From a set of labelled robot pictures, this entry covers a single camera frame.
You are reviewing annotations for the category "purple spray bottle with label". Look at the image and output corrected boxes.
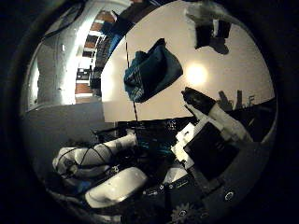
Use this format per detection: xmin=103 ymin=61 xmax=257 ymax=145
xmin=186 ymin=6 xmax=233 ymax=51

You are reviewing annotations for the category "dark blue folded cloth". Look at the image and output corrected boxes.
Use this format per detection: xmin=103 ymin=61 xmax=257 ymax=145
xmin=123 ymin=37 xmax=184 ymax=104

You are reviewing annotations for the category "wooden shelf rack with boxes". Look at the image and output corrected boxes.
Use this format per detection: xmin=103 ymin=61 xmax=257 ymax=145
xmin=74 ymin=8 xmax=125 ymax=98

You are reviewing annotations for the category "thin black cable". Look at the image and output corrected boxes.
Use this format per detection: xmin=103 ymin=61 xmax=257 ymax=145
xmin=124 ymin=36 xmax=139 ymax=123

